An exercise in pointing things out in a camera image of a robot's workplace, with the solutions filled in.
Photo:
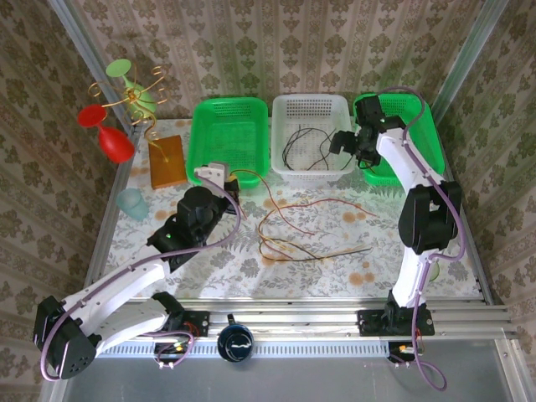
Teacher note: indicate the dark blue mug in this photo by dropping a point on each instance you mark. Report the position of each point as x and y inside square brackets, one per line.
[235, 343]

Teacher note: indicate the clear green plastic cup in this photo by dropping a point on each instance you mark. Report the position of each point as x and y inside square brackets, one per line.
[434, 272]

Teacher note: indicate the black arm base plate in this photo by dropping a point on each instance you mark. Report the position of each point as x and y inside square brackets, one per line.
[368, 324]
[199, 322]

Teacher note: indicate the aluminium frame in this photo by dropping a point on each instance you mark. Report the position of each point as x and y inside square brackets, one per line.
[293, 318]

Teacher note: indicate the green plastic wine glass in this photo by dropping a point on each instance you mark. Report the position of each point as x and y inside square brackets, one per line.
[144, 100]

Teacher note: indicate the plain green plastic basket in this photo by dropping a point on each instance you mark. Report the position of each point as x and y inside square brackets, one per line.
[228, 138]

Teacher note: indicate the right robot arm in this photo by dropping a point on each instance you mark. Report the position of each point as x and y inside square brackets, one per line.
[427, 218]

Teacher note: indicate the white plastic basket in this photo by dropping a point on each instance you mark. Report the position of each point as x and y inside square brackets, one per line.
[310, 113]

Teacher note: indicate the black connector block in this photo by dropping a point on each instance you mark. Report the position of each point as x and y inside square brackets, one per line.
[402, 352]
[167, 352]

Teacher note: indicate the red plastic wine glass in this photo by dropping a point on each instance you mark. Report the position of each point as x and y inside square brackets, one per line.
[113, 144]

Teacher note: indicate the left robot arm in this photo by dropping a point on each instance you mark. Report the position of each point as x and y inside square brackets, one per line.
[117, 280]

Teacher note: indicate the floral fern print tablecloth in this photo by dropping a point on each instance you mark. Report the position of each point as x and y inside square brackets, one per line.
[293, 276]

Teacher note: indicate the frosted blue plastic cup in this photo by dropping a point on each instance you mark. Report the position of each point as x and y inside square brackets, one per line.
[132, 203]

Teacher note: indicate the green plastic basket with label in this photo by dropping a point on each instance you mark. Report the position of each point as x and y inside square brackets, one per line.
[427, 138]

